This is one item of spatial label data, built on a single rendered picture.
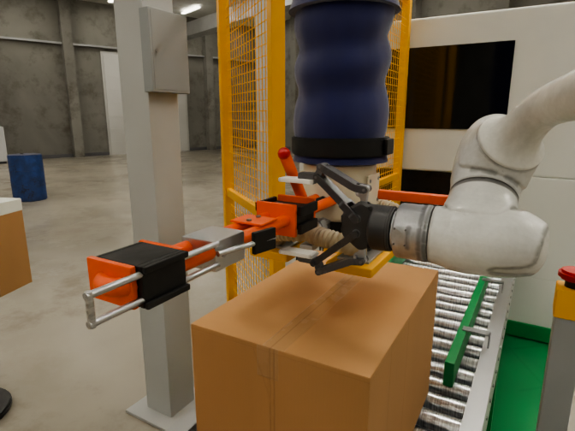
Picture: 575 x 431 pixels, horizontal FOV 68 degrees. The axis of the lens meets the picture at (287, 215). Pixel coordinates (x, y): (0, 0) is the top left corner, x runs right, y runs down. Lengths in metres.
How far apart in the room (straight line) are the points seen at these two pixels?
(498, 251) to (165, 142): 1.47
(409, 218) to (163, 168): 1.34
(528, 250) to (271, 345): 0.48
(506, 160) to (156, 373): 1.83
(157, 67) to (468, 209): 1.37
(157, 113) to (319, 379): 1.31
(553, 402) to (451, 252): 0.70
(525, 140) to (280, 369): 0.57
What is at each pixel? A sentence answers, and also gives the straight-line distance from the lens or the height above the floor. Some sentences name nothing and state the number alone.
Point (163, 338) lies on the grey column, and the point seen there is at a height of 0.42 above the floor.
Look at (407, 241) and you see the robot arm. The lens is 0.67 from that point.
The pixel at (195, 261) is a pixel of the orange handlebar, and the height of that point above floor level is 1.20.
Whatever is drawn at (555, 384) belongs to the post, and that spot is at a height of 0.76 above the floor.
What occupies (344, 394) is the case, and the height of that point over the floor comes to 0.90.
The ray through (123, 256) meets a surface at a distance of 0.53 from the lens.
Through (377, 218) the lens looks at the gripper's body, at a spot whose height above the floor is 1.22.
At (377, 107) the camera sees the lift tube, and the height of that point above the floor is 1.40.
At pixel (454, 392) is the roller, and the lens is 1.55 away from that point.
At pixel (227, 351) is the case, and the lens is 0.93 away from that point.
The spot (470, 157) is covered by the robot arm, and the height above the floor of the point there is 1.32.
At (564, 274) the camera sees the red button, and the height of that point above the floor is 1.03.
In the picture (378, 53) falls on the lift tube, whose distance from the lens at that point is 0.95.
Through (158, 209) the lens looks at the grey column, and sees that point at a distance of 1.86.
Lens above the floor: 1.38
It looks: 13 degrees down
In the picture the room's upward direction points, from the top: straight up
